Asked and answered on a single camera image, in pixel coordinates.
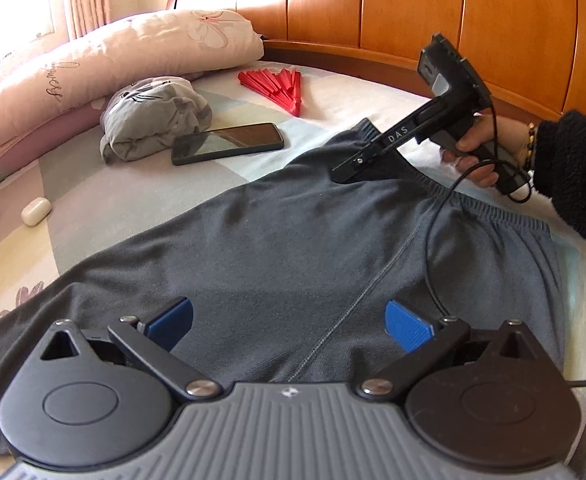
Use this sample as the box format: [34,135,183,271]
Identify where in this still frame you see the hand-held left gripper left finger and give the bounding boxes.
[40,296,224,403]

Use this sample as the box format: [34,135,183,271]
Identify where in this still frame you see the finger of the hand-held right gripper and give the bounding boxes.
[329,142,375,184]

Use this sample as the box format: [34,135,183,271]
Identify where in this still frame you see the folded grey cat-print garment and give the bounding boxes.
[99,76,214,163]

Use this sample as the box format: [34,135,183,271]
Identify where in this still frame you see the white earbuds case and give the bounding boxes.
[21,197,52,226]

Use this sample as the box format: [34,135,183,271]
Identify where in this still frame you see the gold bead bracelet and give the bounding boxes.
[522,121,538,171]

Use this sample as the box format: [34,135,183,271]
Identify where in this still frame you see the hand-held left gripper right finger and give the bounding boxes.
[357,299,541,404]

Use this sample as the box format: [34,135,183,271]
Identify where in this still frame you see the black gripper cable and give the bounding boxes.
[424,102,586,390]

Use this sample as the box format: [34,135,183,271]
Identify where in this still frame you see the black smartphone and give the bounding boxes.
[171,122,285,167]

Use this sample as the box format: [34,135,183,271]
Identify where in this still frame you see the red folding fan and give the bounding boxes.
[238,69,303,117]

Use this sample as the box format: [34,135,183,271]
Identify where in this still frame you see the folded pink floral quilt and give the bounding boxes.
[0,9,265,201]

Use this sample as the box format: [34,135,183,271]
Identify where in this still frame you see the person's right hand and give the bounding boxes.
[440,112,536,188]

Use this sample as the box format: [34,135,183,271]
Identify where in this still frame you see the dark grey pants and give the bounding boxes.
[0,117,571,456]

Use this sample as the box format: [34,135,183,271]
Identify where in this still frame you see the wooden bed headboard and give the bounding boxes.
[165,0,586,121]

